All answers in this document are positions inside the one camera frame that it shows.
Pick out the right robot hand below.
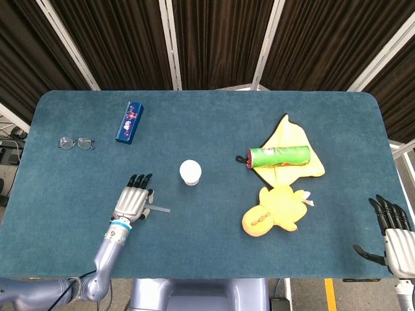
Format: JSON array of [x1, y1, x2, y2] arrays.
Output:
[[352, 194, 415, 279]]

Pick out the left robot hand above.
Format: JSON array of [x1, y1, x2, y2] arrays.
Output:
[[112, 173, 155, 224]]

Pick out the clear plastic tube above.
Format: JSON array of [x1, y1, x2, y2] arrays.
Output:
[[145, 203, 172, 214]]

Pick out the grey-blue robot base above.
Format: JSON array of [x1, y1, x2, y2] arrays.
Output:
[[129, 277, 270, 311]]

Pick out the white paper cup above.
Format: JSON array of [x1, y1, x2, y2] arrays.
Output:
[[179, 159, 202, 187]]

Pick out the blue rectangular box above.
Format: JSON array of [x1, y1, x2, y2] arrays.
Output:
[[115, 100, 145, 145]]

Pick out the black-framed eyeglasses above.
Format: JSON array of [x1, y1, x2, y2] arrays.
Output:
[[58, 136, 95, 151]]

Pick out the blue felt table cover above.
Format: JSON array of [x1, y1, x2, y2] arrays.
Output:
[[0, 89, 415, 280]]

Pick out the yellow plush toy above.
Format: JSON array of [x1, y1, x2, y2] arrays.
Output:
[[241, 184, 315, 238]]

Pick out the black equipment box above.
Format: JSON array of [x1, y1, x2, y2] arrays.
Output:
[[0, 137, 25, 167]]

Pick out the dark brown pleated curtain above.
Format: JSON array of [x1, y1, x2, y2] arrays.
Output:
[[0, 0, 92, 124], [48, 0, 173, 91], [260, 0, 415, 92], [171, 0, 276, 91], [363, 35, 415, 144]]

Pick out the green chips can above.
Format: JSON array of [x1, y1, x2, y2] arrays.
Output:
[[248, 145, 311, 170]]

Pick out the yellow cloth with black trim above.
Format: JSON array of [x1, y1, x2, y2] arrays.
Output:
[[235, 113, 326, 189]]

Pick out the white partition frame post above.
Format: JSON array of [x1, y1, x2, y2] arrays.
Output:
[[158, 0, 183, 91], [35, 0, 101, 91], [346, 19, 415, 93], [0, 102, 30, 133], [388, 139, 415, 214], [251, 0, 286, 91]]

